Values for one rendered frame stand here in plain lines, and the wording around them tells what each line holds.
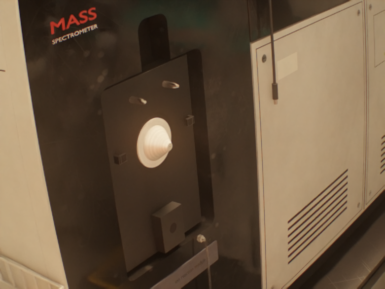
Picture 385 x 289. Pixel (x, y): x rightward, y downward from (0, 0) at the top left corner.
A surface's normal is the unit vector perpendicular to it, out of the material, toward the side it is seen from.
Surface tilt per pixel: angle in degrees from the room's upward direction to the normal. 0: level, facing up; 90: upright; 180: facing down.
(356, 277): 0
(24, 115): 90
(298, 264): 90
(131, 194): 90
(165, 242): 90
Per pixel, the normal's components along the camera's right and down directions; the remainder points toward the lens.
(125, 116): 0.79, 0.18
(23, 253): -0.61, 0.37
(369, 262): -0.08, -0.91
